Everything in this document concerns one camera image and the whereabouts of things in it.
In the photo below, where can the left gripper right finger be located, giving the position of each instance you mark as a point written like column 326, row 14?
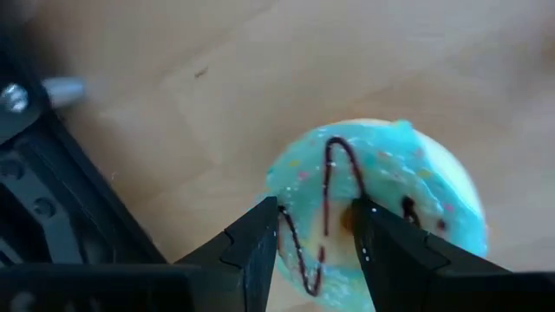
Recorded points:
column 399, row 260

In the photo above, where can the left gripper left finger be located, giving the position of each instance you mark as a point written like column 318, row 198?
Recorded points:
column 256, row 242

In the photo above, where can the green frosted donut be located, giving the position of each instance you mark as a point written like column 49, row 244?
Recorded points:
column 390, row 173

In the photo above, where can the silver bolt head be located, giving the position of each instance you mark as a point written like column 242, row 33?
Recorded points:
column 15, row 97

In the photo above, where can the black aluminium table frame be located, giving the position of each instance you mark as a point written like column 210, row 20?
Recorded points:
column 86, row 186

